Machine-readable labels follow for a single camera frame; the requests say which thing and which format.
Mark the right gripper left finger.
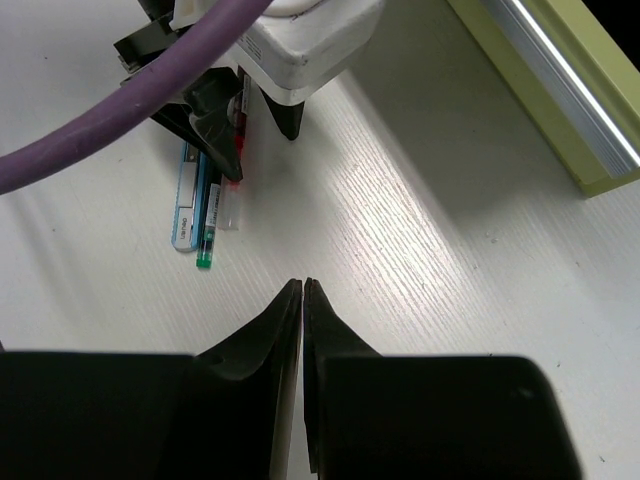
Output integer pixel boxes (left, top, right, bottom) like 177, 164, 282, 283
1, 280, 302, 479

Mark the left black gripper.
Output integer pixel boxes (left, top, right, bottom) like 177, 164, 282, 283
114, 0, 243, 181

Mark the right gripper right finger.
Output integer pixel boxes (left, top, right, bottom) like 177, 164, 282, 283
303, 279, 583, 479

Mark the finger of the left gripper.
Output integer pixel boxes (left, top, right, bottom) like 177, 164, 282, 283
260, 87, 305, 141

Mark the red gel pen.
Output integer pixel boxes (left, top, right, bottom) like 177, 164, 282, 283
222, 67, 251, 231

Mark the blue utility knife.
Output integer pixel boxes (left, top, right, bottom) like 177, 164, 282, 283
171, 142, 200, 253

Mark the green gel pen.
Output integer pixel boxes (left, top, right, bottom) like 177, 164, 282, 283
196, 156, 222, 270

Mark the green metal drawer toolbox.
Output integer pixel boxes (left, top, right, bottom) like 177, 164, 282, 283
450, 1, 639, 197

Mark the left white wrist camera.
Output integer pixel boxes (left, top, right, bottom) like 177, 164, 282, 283
169, 0, 387, 107

